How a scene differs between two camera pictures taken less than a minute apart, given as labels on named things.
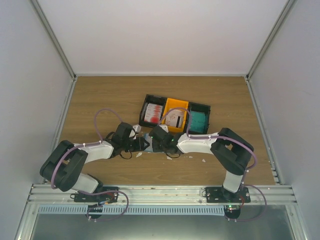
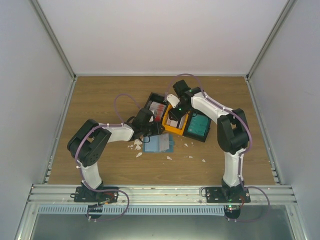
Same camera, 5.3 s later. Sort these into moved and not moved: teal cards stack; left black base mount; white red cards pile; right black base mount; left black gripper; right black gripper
Moved: left black gripper; right black gripper
Not moved: right black base mount; teal cards stack; left black base mount; white red cards pile
